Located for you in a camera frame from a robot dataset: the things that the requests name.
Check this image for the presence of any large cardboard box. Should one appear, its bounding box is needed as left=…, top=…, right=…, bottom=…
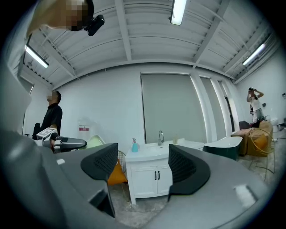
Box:
left=247, top=120, right=274, bottom=157

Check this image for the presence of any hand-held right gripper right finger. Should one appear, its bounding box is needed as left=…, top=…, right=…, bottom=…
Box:
left=168, top=144, right=211, bottom=195

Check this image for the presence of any wide grey roller blind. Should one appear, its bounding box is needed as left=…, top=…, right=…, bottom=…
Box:
left=140, top=73, right=207, bottom=144

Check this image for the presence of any gold wire chair orange cushion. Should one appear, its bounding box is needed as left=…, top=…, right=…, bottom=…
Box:
left=248, top=128, right=277, bottom=182
left=107, top=150, right=129, bottom=187

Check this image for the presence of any ceiling tube light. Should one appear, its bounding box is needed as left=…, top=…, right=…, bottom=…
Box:
left=24, top=44, right=50, bottom=69
left=242, top=43, right=266, bottom=66
left=168, top=0, right=187, bottom=26

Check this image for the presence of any white washbasin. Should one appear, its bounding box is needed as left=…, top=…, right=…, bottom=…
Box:
left=125, top=138, right=205, bottom=205

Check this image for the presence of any white round freestanding basin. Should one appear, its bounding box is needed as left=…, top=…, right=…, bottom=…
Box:
left=202, top=136, right=244, bottom=161

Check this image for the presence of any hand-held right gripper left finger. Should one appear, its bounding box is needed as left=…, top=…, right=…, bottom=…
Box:
left=80, top=142, right=119, bottom=182

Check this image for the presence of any teal spray bottle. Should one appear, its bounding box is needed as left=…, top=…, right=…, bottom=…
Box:
left=131, top=138, right=140, bottom=153

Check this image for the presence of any black head-mounted camera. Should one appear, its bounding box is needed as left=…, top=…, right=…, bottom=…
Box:
left=84, top=14, right=105, bottom=37

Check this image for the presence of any narrow grey roller blind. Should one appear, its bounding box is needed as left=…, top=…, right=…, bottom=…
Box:
left=199, top=76, right=227, bottom=140
left=218, top=81, right=236, bottom=133

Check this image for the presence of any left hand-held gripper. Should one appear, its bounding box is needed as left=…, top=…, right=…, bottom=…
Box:
left=35, top=127, right=88, bottom=154

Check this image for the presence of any wall sign with red label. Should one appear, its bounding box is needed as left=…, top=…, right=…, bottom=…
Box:
left=78, top=119, right=91, bottom=133

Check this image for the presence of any black office chair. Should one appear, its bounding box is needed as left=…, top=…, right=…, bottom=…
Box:
left=25, top=123, right=43, bottom=141

